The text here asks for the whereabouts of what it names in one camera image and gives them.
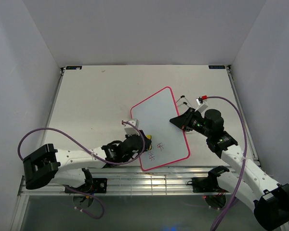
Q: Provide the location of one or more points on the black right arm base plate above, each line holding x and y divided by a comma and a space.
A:
204, 185

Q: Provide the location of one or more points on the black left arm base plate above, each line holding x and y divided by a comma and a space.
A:
95, 185

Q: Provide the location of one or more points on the blue left corner label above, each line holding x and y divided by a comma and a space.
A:
73, 67

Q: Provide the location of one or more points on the wire whiteboard stand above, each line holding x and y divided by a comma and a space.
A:
183, 101

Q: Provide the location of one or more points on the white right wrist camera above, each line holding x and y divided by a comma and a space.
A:
201, 103

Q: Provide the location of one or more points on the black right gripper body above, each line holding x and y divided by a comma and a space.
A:
194, 122

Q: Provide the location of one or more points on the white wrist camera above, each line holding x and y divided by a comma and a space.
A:
201, 103
131, 126

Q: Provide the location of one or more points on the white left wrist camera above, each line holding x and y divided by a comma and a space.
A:
131, 126

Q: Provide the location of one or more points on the blue right corner label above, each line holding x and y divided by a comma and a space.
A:
216, 67

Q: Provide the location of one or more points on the pink framed whiteboard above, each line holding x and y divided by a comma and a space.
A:
169, 143

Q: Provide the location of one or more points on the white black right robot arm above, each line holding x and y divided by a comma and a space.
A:
267, 198

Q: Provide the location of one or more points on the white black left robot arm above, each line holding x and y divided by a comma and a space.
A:
65, 167

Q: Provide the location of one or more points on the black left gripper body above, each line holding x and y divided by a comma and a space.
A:
126, 159

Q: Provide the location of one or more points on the yellow black whiteboard eraser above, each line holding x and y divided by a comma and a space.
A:
148, 142

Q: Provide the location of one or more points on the blue corner label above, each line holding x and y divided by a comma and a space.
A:
216, 67
73, 67

